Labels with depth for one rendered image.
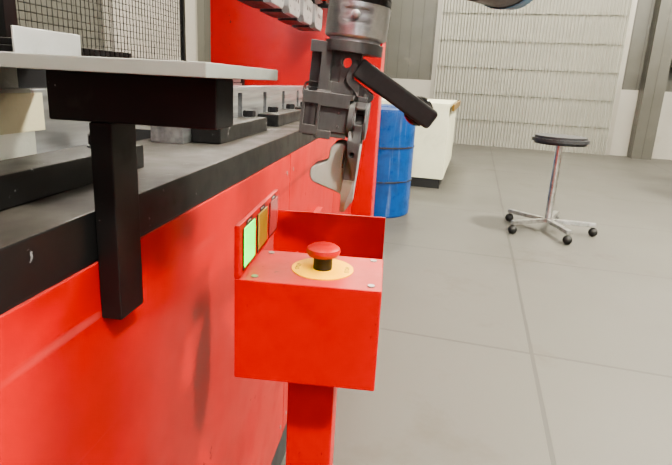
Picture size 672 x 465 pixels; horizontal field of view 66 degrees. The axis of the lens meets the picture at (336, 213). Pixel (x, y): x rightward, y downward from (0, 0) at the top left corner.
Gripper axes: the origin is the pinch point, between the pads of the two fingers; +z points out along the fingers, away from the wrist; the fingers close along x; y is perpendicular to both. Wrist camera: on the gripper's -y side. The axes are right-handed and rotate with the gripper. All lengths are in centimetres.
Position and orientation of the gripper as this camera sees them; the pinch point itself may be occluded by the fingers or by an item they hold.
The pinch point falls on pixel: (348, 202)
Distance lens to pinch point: 68.1
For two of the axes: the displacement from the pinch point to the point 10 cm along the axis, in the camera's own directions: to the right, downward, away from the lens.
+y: -9.9, -1.6, 0.7
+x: -1.0, 2.4, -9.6
